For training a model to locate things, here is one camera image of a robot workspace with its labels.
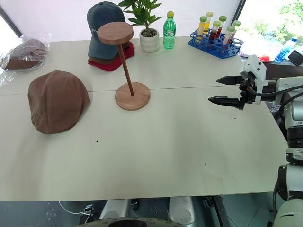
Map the thin white cable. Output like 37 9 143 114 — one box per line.
58 201 92 217

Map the black metal bracket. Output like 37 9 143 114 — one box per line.
202 195 224 227

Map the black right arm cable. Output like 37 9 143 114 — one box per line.
246 84 303 98

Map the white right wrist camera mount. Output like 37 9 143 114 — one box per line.
238 54 269 105

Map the green plastic bottle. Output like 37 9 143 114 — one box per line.
162 11 177 51

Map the black box device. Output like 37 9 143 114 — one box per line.
288 48 303 67

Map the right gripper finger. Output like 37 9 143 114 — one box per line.
207 95 241 109
216 75 243 86

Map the blue-label water bottle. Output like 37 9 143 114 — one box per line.
274 36 299 63

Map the yellow tube with cream cap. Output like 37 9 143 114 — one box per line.
204 11 214 33

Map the silver rounded robot leg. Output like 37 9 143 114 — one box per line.
169 196 196 227
98 200 134 221

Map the bagged brown cap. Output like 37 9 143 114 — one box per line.
0 32 52 71

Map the green plant in white pot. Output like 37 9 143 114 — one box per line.
117 0 164 53

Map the blue test tube rack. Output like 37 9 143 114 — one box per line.
188 28 244 59

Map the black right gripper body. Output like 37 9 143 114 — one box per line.
236 72 257 111

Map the blue-grey baseball cap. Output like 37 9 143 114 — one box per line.
86 1 126 61

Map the brown stacked cap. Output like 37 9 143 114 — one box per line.
87 56 119 65

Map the yellow tube with green cap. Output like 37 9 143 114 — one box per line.
197 16 208 38

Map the red stacked cap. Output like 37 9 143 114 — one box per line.
87 43 135 72

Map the wooden hat stand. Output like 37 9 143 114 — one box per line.
97 22 152 111

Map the brown flat cap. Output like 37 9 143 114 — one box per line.
27 70 91 135

